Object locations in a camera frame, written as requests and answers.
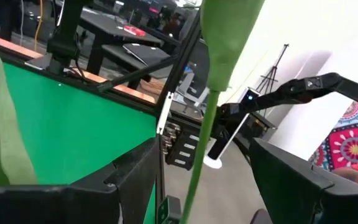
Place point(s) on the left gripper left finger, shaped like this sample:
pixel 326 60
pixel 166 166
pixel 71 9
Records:
pixel 138 180

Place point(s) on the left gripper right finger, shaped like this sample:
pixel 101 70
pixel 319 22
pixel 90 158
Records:
pixel 284 180

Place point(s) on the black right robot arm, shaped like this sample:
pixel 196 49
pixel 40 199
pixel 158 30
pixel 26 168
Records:
pixel 62 46

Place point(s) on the black multi-port hub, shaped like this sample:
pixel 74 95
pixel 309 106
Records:
pixel 182 149

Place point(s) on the white-based standing device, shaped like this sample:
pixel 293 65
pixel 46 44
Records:
pixel 225 137

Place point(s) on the colourful mandala fabric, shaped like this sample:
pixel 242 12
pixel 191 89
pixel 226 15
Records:
pixel 353 146

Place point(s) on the green table mat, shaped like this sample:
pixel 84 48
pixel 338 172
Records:
pixel 73 124

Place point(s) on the black tripod stand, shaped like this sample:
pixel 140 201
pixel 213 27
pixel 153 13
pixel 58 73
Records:
pixel 272 74

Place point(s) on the dark closed laptop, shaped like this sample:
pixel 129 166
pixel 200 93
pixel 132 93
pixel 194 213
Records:
pixel 146 53

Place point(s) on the grey office chair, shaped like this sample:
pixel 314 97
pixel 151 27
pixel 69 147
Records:
pixel 202 59

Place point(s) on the red flat object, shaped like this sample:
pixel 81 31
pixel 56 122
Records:
pixel 134 30

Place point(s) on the black desk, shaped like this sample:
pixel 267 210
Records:
pixel 113 28

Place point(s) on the white frame bracket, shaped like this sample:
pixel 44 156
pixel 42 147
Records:
pixel 165 112

